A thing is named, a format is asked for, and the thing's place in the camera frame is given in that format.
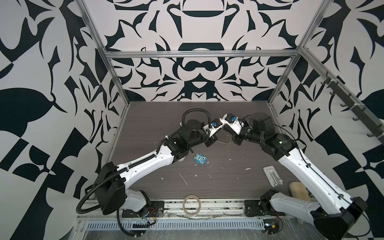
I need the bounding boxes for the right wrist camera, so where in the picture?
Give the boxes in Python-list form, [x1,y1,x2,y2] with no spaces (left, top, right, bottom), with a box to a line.
[221,114,244,135]

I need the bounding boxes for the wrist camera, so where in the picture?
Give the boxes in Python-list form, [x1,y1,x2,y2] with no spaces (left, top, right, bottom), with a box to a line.
[203,118,224,136]
[221,114,244,135]

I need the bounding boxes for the left black corrugated cable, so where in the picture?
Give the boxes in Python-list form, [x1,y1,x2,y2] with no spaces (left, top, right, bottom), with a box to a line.
[75,108,211,238]

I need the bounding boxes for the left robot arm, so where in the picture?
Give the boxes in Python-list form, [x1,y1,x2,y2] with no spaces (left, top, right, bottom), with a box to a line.
[93,120,217,216]

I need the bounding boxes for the clear tape roll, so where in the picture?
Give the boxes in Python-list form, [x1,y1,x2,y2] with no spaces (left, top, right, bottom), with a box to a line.
[182,195,202,218]

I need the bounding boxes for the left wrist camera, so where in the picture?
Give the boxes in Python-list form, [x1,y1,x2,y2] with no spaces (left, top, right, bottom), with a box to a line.
[203,118,224,136]

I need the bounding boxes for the white door latch plate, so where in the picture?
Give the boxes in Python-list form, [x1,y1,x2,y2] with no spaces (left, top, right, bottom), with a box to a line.
[263,166,283,187]

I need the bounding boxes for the white cable duct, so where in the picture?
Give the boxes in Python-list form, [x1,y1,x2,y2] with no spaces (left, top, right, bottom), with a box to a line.
[85,218,266,231]

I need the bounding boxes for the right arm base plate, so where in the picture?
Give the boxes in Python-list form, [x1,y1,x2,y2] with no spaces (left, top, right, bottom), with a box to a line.
[244,200,286,217]

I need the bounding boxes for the black wall hook rack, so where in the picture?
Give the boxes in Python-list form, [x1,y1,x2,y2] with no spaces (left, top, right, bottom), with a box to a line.
[322,72,384,145]

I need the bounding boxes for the blue owl eraser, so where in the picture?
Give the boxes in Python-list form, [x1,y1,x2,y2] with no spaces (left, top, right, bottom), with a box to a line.
[194,154,207,166]

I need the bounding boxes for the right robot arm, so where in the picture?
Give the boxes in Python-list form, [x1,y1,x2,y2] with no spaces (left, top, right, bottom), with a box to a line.
[225,113,368,240]

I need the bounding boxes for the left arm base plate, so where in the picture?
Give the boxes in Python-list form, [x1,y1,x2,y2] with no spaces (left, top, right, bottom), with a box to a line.
[122,201,165,218]

